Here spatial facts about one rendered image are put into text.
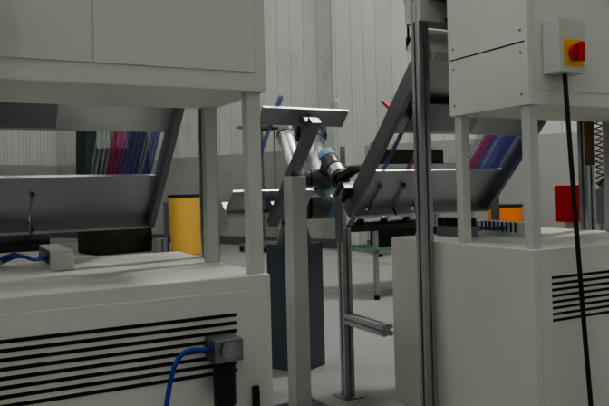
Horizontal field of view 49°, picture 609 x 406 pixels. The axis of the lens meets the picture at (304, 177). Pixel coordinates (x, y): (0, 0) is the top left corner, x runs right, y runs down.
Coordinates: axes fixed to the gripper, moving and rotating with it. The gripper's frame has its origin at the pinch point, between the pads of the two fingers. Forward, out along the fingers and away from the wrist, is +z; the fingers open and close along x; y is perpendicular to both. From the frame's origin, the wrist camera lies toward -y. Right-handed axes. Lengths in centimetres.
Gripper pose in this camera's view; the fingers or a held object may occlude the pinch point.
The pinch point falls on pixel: (360, 205)
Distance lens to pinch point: 270.4
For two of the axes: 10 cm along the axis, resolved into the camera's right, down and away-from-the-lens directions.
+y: -3.0, 7.4, 6.0
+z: 3.5, 6.7, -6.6
